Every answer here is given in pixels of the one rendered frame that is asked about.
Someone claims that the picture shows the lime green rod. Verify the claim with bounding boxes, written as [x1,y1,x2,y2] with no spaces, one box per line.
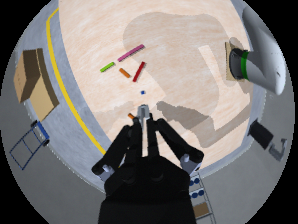
[100,62,114,72]

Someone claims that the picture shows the pink rod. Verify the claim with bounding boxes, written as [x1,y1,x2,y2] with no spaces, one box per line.
[117,44,144,62]

